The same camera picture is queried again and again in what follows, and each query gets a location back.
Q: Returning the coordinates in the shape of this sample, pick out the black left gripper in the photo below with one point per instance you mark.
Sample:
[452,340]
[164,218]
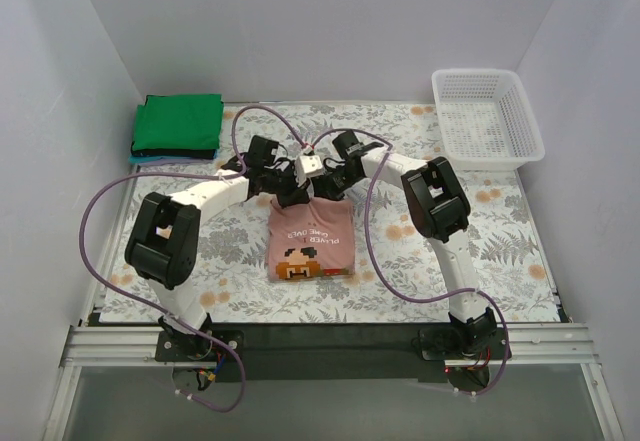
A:
[288,195]

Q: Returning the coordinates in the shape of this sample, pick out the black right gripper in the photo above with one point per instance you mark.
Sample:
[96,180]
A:
[326,187]

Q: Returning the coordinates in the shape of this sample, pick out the pink t shirt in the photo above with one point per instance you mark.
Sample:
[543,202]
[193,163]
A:
[311,240]

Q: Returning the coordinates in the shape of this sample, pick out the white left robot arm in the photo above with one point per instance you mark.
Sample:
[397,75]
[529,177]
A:
[163,244]

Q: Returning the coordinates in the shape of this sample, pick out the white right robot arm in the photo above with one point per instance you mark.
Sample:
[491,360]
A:
[439,210]

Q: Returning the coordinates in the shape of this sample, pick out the dark folded t shirt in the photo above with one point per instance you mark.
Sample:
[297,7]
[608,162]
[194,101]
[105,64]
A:
[203,154]

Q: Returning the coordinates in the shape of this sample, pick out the floral patterned table mat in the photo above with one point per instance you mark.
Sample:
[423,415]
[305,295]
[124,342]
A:
[230,275]

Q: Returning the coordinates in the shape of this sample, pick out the green folded t shirt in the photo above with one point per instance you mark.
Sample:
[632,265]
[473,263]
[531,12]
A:
[178,122]

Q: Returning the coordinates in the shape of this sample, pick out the white plastic basket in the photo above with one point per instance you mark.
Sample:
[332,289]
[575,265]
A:
[485,119]

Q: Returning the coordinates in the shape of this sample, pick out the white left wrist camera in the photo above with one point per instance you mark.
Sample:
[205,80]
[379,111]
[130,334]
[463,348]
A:
[307,165]

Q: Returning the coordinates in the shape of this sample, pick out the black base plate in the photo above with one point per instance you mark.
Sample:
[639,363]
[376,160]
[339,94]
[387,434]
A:
[292,352]

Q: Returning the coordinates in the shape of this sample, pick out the aluminium frame rail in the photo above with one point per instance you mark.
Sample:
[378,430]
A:
[135,346]

